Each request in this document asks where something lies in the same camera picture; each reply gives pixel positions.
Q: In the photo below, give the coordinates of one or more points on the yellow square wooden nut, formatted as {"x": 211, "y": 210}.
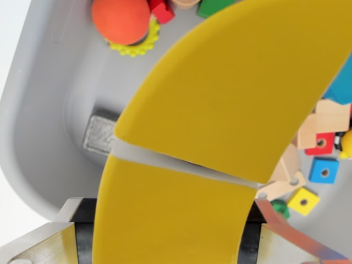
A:
{"x": 312, "y": 198}

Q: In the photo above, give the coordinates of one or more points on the green wooden cube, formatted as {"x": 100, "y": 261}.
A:
{"x": 210, "y": 8}

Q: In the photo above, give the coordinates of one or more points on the natural wooden cylinder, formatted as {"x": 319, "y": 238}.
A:
{"x": 185, "y": 3}

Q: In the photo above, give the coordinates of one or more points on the blue square wooden nut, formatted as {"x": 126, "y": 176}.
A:
{"x": 316, "y": 167}

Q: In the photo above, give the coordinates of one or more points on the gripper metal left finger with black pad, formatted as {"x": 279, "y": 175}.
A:
{"x": 41, "y": 244}

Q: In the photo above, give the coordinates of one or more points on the small black toy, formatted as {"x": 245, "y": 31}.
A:
{"x": 338, "y": 141}

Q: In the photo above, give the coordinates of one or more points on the orange foam ball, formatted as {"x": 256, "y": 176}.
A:
{"x": 121, "y": 22}

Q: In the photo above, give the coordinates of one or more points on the natural wooden plate with holes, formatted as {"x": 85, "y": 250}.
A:
{"x": 277, "y": 189}

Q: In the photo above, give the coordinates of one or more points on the yellow wooden sliced banana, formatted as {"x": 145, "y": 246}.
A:
{"x": 220, "y": 96}

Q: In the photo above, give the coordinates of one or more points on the grey plastic bin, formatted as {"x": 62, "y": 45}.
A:
{"x": 55, "y": 96}

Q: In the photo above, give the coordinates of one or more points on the teal wooden block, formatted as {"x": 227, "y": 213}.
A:
{"x": 341, "y": 88}

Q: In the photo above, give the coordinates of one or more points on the small red toy block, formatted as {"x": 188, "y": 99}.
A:
{"x": 162, "y": 12}

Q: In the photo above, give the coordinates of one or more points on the green wooden hex bolt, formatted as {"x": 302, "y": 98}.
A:
{"x": 280, "y": 206}

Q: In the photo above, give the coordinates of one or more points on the natural wooden block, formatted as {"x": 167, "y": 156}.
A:
{"x": 306, "y": 134}
{"x": 288, "y": 162}
{"x": 332, "y": 118}

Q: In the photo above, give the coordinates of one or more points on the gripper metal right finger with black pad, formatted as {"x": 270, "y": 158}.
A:
{"x": 280, "y": 247}

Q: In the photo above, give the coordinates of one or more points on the red square wooden nut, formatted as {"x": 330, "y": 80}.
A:
{"x": 328, "y": 149}

